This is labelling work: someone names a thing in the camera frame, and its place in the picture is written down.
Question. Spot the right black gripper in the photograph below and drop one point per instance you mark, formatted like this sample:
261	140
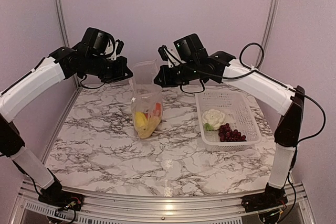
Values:
166	81

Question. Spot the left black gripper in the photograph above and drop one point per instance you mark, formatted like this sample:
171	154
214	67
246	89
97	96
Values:
119	68

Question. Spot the clear zip top bag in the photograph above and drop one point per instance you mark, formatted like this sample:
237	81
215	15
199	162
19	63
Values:
145	94

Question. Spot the red bell pepper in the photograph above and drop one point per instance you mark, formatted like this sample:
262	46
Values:
157	110

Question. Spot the yellow lemon toy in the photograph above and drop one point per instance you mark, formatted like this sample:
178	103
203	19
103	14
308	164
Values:
146	131

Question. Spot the white cauliflower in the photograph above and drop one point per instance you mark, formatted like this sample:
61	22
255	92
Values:
212	119

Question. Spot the white plastic basket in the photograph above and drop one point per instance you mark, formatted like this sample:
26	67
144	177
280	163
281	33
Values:
238	115

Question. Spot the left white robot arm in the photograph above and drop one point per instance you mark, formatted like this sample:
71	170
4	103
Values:
60	65

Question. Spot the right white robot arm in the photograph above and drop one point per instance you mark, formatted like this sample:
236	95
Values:
287	101

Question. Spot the purple grape bunch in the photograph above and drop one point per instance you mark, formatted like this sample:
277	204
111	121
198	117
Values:
226	134

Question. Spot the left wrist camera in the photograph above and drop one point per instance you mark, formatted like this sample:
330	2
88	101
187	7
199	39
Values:
99	43

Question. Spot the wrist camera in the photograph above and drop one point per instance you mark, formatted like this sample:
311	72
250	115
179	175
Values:
99	43
188	49

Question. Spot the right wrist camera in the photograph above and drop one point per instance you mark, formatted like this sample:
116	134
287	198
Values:
188	49

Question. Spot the left aluminium frame post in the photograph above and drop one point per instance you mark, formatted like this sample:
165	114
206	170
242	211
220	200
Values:
61	22

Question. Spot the aluminium frame post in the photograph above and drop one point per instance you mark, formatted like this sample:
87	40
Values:
270	22
61	22

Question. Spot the right aluminium frame post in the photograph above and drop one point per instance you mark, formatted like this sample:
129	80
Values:
270	22

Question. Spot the front aluminium rail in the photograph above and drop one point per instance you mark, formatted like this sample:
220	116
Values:
113	208

